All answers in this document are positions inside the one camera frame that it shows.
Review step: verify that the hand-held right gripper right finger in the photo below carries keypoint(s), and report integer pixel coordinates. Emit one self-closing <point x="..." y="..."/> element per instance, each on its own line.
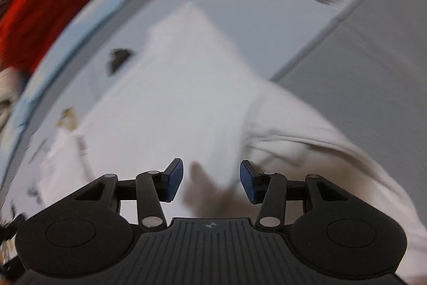
<point x="248" y="183"/>

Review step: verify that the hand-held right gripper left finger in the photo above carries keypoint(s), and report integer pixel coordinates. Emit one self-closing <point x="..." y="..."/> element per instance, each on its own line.
<point x="175" y="180"/>

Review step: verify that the white long-sleeve shirt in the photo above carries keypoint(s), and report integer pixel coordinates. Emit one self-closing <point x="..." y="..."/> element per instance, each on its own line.
<point x="186" y="98"/>

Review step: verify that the printed pale bed sheet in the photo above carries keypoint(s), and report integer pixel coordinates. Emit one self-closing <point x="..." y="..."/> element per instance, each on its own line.
<point x="267" y="21"/>

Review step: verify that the light blue quilt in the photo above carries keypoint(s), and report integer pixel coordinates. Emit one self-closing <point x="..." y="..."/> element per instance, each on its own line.
<point x="93" y="4"/>

